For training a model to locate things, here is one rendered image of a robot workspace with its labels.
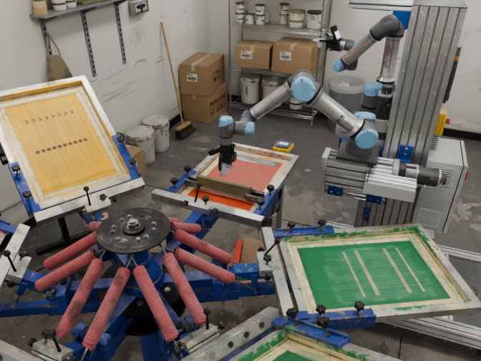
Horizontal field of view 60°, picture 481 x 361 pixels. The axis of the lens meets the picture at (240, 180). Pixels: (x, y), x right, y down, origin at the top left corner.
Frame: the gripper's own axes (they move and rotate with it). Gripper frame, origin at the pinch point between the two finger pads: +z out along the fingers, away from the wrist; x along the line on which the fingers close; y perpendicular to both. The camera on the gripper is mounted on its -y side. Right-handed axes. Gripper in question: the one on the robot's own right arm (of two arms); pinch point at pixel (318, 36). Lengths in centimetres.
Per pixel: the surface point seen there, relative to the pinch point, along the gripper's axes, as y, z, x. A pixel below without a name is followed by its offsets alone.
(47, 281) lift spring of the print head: 23, -42, -231
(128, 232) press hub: 9, -59, -198
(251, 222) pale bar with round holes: 48, -61, -135
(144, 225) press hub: 10, -59, -191
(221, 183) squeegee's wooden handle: 46, -25, -124
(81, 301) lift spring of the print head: 20, -65, -226
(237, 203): 56, -37, -124
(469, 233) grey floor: 180, -114, 73
